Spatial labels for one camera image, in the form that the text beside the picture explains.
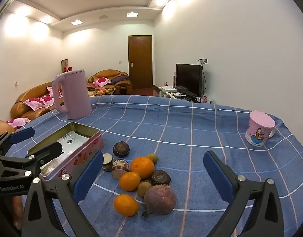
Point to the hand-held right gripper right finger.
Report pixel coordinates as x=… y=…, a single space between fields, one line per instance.
x=218 y=175

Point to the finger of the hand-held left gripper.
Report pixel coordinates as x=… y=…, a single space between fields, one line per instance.
x=47 y=150
x=22 y=134

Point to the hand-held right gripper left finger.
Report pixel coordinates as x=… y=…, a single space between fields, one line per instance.
x=88 y=175

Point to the pale-ended sugarcane piece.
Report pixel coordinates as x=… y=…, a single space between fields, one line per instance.
x=107 y=162

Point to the pink tin box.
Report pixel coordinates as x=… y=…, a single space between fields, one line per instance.
x=76 y=154

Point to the purple sugarcane piece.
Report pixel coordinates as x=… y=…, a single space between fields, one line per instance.
x=120 y=167

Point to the small orange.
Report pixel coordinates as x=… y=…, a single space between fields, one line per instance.
x=126 y=205
x=129 y=181

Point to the dark water chestnut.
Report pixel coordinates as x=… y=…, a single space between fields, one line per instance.
x=160 y=177
x=121 y=148

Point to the large orange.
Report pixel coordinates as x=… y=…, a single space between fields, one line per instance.
x=142 y=167

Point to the small brown round fruit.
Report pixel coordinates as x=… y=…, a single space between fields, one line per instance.
x=144 y=189
x=152 y=158

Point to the purple round root vegetable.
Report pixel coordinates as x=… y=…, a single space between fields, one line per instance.
x=160 y=200

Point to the person's left hand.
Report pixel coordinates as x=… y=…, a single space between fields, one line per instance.
x=17 y=212

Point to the pink floral pillow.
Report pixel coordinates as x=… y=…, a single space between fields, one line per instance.
x=17 y=122
x=34 y=103
x=101 y=81
x=47 y=100
x=49 y=90

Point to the brown leather armchair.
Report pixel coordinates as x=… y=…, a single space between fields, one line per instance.
x=1 y=127

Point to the long brown leather sofa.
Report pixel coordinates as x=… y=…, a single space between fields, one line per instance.
x=25 y=96

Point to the pink electric kettle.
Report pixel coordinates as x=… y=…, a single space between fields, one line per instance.
x=75 y=96

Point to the blue plaid tablecloth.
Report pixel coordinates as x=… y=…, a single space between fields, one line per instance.
x=178 y=128

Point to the pink paper cup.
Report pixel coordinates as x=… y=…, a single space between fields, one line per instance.
x=259 y=128

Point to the pink flower ornament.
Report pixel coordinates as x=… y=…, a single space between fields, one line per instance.
x=205 y=99

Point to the glass coffee table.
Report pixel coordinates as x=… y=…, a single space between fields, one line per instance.
x=102 y=92

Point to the red flower bunch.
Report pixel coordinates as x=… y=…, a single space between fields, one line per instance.
x=68 y=68

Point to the brown standing decoration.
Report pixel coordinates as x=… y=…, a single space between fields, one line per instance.
x=63 y=63

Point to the low television stand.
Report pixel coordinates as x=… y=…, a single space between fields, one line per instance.
x=173 y=94

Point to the short brown leather sofa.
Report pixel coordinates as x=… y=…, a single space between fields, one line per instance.
x=109 y=74

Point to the flat white box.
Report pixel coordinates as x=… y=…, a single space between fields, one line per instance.
x=167 y=88

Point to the black television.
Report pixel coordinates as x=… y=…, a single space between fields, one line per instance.
x=188 y=79

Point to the purple blanket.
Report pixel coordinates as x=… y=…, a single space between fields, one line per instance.
x=120 y=79

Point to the pink gift bag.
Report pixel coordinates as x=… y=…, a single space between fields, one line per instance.
x=175 y=79

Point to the square ceiling light panel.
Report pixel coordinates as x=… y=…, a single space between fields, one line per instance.
x=76 y=22
x=132 y=14

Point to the brown wooden door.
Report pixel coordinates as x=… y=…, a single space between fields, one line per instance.
x=140 y=61

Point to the ceiling air vent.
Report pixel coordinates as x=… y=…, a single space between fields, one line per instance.
x=103 y=17

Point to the white wall socket with plugs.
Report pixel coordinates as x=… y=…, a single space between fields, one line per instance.
x=203 y=61

